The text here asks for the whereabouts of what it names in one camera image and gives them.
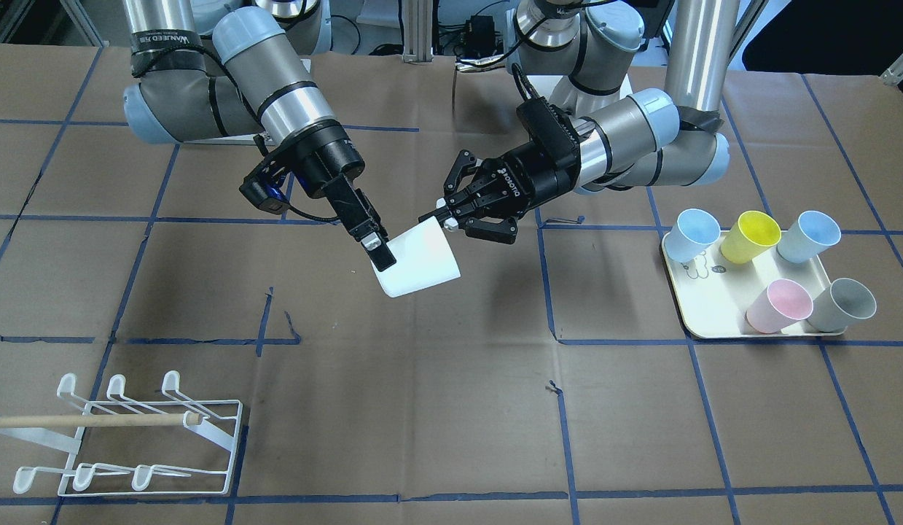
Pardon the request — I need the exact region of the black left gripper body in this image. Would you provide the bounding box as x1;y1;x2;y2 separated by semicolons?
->
488;143;581;217

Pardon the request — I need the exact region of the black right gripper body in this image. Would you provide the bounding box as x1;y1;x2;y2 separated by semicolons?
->
275;122;365;199

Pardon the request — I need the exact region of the white plastic cup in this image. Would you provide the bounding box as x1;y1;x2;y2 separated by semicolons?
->
375;218;461;297

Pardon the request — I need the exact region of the light blue plastic cup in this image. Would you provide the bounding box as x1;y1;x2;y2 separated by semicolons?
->
664;209;721;263

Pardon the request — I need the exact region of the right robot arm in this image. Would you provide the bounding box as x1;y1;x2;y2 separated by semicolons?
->
124;1;396;271

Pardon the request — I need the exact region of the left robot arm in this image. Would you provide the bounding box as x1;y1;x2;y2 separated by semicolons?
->
419;1;740;244

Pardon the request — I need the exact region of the yellow plastic cup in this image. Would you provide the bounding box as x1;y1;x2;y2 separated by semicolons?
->
720;210;782;265

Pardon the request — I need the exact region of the pink plastic cup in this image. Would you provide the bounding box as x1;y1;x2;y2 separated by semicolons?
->
746;279;813;333

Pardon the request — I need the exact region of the grey plastic cup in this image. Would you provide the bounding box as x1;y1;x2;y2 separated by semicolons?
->
807;278;877;333

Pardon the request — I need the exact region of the cream serving tray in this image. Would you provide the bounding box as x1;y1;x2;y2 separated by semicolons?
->
664;232;831;339

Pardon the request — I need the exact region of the aluminium frame post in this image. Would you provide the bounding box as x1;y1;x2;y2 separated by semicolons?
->
399;0;437;63

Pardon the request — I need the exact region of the white wire cup rack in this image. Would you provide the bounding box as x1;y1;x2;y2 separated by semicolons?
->
0;371;244;499

